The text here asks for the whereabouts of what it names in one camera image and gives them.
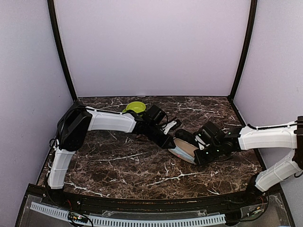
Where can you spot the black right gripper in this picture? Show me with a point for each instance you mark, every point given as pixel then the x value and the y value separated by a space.
pixel 199 159

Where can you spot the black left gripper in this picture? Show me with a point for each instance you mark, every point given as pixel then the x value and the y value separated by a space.
pixel 164 145

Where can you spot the light blue cloth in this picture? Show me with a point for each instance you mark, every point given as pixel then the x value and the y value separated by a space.
pixel 182 155

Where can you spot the black checkered glasses case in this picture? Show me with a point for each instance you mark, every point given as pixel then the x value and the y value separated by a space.
pixel 185 136

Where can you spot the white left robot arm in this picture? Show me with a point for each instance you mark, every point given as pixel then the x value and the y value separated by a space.
pixel 79 119

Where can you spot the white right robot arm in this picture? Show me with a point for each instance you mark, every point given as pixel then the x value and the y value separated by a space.
pixel 214 143

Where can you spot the green plastic bowl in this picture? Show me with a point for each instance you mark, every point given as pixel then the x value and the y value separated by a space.
pixel 136 106

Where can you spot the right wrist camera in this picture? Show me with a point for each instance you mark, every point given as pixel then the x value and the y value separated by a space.
pixel 201 143

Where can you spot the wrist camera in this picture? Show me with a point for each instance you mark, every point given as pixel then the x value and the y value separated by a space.
pixel 201 143
pixel 171 126

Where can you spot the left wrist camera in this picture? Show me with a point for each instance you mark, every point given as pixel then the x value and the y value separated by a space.
pixel 171 126

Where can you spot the white slotted cable duct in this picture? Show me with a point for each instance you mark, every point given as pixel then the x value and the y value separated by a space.
pixel 124 219

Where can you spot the right black frame post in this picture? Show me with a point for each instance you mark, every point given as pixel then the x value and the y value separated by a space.
pixel 245 50

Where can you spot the black frame post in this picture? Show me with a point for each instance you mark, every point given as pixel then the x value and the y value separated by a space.
pixel 60 50
pixel 245 50

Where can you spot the left black frame post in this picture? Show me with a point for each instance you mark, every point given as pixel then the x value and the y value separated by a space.
pixel 60 50

